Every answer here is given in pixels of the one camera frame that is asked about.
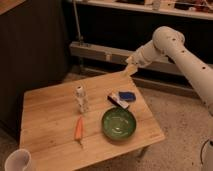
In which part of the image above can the wooden table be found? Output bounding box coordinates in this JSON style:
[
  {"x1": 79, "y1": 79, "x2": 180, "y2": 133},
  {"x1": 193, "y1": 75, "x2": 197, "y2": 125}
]
[{"x1": 20, "y1": 72, "x2": 165, "y2": 171}]

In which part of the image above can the orange carrot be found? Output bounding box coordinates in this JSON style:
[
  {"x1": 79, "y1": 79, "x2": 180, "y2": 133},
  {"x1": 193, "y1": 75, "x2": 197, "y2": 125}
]
[{"x1": 74, "y1": 116, "x2": 83, "y2": 144}]

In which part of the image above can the white cup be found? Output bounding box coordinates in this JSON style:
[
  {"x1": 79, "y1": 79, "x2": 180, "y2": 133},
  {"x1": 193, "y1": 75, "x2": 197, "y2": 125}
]
[{"x1": 4, "y1": 149, "x2": 35, "y2": 171}]

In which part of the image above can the grey metal beam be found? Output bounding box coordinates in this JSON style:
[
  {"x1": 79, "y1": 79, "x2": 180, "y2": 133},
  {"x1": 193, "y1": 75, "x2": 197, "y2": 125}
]
[{"x1": 69, "y1": 41, "x2": 213, "y2": 76}]

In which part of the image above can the wooden pusher stick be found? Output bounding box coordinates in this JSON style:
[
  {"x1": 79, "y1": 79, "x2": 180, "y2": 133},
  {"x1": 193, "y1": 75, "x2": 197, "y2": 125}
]
[{"x1": 124, "y1": 64, "x2": 138, "y2": 76}]

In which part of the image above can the striped rectangular block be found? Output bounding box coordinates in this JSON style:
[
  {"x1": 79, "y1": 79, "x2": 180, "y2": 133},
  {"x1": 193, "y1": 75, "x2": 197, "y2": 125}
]
[{"x1": 107, "y1": 93, "x2": 129, "y2": 109}]

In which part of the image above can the white figurine bottle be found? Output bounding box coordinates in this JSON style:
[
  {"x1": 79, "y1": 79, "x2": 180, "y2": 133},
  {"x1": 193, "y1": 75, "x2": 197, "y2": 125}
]
[{"x1": 76, "y1": 86, "x2": 89, "y2": 113}]

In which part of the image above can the blue sponge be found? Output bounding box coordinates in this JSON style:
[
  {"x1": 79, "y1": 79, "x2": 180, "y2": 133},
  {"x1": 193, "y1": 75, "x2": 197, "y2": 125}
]
[{"x1": 119, "y1": 92, "x2": 136, "y2": 102}]

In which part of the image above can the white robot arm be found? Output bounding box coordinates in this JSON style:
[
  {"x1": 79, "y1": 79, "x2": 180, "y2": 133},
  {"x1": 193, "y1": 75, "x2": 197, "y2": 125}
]
[{"x1": 124, "y1": 26, "x2": 213, "y2": 116}]

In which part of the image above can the green ceramic bowl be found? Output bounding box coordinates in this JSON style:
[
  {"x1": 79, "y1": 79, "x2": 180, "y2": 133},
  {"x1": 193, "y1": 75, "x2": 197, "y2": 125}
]
[{"x1": 101, "y1": 107, "x2": 137, "y2": 141}]

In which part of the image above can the black cable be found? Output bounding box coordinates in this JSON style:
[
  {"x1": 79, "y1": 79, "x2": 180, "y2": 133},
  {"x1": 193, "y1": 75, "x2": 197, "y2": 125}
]
[{"x1": 199, "y1": 138, "x2": 213, "y2": 166}]

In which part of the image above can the vertical metal pole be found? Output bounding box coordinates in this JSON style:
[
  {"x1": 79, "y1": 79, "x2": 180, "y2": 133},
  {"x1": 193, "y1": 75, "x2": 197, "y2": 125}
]
[{"x1": 73, "y1": 0, "x2": 83, "y2": 45}]

